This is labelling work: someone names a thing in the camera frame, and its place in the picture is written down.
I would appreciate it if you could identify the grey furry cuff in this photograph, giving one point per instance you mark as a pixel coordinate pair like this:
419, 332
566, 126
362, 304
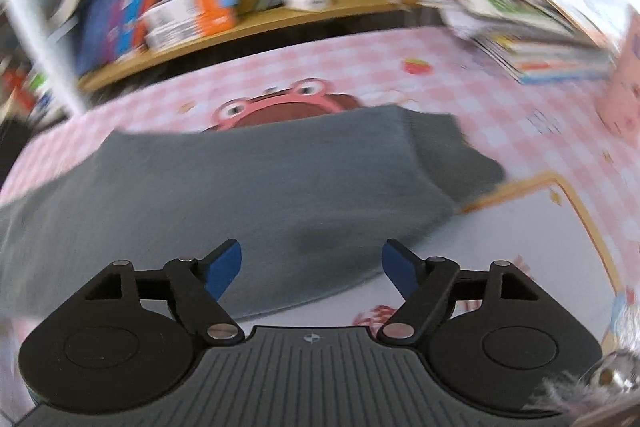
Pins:
585, 392

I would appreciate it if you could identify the grey knit garment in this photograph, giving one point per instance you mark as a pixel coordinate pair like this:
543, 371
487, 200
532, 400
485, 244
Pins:
250, 187

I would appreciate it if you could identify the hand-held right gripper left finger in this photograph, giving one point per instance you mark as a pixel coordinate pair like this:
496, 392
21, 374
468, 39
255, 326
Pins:
222, 269

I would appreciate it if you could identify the wooden bookshelf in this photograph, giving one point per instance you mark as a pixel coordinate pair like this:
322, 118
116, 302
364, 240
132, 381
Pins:
280, 19

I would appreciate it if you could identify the pink checked cartoon table mat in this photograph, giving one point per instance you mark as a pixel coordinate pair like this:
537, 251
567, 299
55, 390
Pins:
530, 122

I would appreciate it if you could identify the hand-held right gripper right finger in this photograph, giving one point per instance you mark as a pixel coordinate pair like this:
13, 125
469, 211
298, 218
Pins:
402, 267

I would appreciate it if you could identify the stack of booklets and magazines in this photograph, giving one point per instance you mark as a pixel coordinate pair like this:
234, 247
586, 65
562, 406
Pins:
530, 37

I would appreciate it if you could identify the white charger plug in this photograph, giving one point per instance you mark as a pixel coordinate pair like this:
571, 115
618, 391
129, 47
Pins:
309, 0

